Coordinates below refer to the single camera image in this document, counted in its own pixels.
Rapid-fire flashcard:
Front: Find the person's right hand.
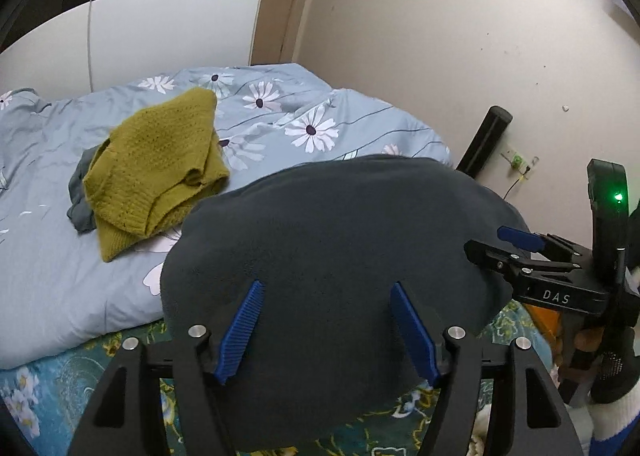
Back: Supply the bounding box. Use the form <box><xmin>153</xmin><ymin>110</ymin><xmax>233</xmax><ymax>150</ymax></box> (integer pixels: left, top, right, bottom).
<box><xmin>575</xmin><ymin>326</ymin><xmax>640</xmax><ymax>404</ymax></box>

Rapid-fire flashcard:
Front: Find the teal floral bed sheet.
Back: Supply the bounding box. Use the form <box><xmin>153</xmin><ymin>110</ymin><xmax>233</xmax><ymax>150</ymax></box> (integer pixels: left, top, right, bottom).
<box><xmin>0</xmin><ymin>306</ymin><xmax>556</xmax><ymax>456</ymax></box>

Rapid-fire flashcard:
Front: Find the olive green knitted sweater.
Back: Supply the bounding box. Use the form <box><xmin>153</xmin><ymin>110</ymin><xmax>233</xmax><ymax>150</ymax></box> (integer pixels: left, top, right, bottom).
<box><xmin>82</xmin><ymin>87</ymin><xmax>231</xmax><ymax>264</ymax></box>

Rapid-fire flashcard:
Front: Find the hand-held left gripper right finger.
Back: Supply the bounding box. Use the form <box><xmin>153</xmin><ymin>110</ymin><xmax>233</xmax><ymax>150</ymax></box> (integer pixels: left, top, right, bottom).
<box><xmin>390</xmin><ymin>281</ymin><xmax>586</xmax><ymax>456</ymax></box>

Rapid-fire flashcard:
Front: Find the orange cloth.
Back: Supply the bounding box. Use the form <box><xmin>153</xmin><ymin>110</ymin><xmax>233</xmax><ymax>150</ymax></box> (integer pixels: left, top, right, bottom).
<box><xmin>530</xmin><ymin>303</ymin><xmax>563</xmax><ymax>337</ymax></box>

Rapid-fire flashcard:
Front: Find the wall socket with green plug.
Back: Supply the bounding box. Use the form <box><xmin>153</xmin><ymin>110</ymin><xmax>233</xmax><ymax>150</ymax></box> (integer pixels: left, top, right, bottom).
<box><xmin>502</xmin><ymin>148</ymin><xmax>538</xmax><ymax>174</ymax></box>

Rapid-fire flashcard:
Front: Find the white wardrobe with black stripe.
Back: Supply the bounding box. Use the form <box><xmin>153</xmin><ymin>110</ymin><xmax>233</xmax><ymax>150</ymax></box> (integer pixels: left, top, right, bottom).
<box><xmin>0</xmin><ymin>0</ymin><xmax>278</xmax><ymax>106</ymax></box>

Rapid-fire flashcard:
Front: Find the black and white fleece jacket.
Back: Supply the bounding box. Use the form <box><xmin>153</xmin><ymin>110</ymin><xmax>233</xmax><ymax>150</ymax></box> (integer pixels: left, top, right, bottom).
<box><xmin>160</xmin><ymin>154</ymin><xmax>533</xmax><ymax>452</ymax></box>

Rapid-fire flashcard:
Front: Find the light blue floral duvet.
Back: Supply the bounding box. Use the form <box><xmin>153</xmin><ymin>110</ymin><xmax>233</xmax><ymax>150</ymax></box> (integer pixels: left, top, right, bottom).
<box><xmin>0</xmin><ymin>63</ymin><xmax>453</xmax><ymax>371</ymax></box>

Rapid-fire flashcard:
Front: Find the thin dark cable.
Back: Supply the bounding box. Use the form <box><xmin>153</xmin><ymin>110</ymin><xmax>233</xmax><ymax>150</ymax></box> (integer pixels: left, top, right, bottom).
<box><xmin>502</xmin><ymin>168</ymin><xmax>531</xmax><ymax>201</ymax></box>

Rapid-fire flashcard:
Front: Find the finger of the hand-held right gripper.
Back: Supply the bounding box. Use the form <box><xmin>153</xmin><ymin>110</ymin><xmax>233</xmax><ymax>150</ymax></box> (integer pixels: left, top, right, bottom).
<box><xmin>497</xmin><ymin>226</ymin><xmax>596</xmax><ymax>259</ymax></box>
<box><xmin>464</xmin><ymin>240</ymin><xmax>593</xmax><ymax>289</ymax></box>

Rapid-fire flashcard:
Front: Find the person's right forearm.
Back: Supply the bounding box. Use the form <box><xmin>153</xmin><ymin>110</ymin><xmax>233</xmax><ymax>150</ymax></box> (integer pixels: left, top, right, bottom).
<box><xmin>585</xmin><ymin>393</ymin><xmax>640</xmax><ymax>456</ymax></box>

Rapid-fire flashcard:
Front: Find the beige door frame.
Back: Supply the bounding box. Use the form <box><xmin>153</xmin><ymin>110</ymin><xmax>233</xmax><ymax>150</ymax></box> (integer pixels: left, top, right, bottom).
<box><xmin>250</xmin><ymin>0</ymin><xmax>316</xmax><ymax>66</ymax></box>

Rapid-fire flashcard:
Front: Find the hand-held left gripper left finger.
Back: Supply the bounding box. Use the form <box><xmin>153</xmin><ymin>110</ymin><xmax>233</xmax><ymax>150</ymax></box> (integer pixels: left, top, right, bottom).
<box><xmin>67</xmin><ymin>280</ymin><xmax>266</xmax><ymax>456</ymax></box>

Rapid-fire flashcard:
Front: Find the black post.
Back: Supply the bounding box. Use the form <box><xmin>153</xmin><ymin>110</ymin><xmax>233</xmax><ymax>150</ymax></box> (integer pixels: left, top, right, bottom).
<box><xmin>455</xmin><ymin>106</ymin><xmax>513</xmax><ymax>181</ymax></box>

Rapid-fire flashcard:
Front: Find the dark grey garment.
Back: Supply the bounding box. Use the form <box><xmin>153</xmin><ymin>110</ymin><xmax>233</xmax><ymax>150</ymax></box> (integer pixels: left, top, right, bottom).
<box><xmin>66</xmin><ymin>146</ymin><xmax>113</xmax><ymax>235</ymax></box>

